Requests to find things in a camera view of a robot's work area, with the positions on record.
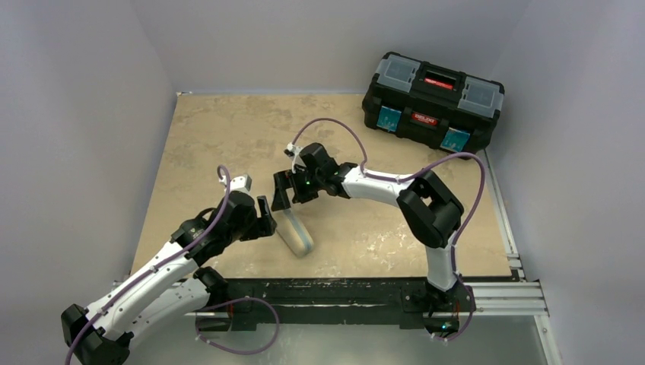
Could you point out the white glasses case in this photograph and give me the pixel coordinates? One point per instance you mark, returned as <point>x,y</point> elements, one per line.
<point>292,231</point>

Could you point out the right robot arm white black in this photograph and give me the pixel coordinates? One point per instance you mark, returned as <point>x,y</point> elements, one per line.
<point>432,212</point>

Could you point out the aluminium frame rail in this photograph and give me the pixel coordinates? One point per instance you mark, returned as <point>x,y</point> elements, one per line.
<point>513,296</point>

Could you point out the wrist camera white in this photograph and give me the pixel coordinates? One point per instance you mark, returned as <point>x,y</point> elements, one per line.
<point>241,183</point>
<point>293,153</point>

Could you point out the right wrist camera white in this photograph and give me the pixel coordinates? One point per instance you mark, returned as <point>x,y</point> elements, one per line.
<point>293,153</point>

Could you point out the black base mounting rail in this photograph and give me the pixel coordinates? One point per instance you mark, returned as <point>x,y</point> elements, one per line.
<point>248,302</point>

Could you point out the black toolbox with clear lids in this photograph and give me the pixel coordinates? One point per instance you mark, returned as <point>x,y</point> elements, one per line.
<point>438,107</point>

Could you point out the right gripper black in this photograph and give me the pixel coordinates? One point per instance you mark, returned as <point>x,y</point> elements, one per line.
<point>293,186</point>

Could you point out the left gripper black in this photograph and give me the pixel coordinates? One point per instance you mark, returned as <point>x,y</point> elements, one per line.
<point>258,221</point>

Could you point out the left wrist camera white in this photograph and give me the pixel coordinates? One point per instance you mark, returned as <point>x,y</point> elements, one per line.
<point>241,183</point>

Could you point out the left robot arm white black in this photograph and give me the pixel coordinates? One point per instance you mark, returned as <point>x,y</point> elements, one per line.
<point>172,284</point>

